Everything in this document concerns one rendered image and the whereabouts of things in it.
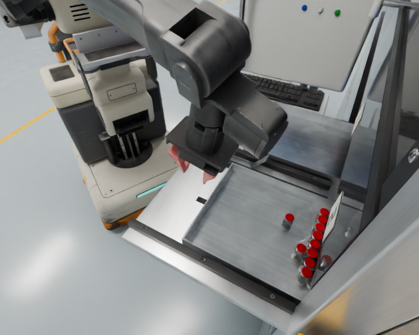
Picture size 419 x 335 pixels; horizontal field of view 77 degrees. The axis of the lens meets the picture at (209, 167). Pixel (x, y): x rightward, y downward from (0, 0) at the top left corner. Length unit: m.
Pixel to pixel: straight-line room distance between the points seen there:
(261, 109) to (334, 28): 0.95
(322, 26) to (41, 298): 1.80
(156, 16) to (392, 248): 0.30
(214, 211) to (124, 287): 1.00
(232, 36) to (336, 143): 0.69
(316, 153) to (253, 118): 0.58
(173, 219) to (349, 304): 0.44
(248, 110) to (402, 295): 0.22
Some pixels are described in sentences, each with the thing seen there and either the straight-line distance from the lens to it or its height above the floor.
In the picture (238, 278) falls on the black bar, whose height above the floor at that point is 0.90.
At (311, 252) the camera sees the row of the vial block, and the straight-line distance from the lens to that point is 0.61.
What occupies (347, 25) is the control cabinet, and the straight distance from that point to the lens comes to 1.23.
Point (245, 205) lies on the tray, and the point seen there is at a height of 0.88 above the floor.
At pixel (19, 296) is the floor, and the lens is 1.79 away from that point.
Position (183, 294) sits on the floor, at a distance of 1.51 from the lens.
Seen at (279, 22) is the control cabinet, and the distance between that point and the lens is 1.26.
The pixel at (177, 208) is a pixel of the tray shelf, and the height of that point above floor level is 0.88.
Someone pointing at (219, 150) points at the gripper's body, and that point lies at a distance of 0.40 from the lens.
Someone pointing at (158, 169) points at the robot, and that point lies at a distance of 1.59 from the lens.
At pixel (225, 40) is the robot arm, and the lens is 0.28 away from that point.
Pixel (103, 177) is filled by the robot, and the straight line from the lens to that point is 1.64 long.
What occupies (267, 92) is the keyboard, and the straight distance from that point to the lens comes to 1.19.
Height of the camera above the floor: 1.45
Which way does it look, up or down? 48 degrees down
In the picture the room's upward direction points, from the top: straight up
